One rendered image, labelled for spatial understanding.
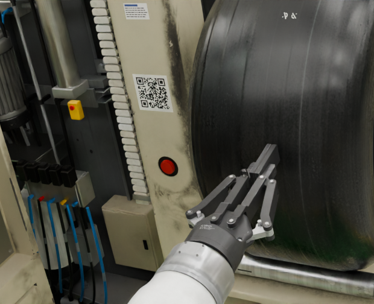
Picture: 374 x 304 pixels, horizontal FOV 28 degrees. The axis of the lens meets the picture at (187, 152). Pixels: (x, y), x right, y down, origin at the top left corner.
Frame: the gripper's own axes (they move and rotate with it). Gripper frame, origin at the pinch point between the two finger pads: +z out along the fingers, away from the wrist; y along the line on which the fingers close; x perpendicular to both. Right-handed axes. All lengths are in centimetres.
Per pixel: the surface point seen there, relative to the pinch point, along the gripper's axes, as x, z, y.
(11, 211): 23, 4, 62
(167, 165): 19.1, 19.8, 32.3
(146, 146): 15.7, 20.8, 36.9
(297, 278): 34.1, 10.4, 4.2
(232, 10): -15.2, 18.5, 10.2
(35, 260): 35, 2, 60
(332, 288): 34.9, 10.2, -2.4
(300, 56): -11.2, 12.1, -2.7
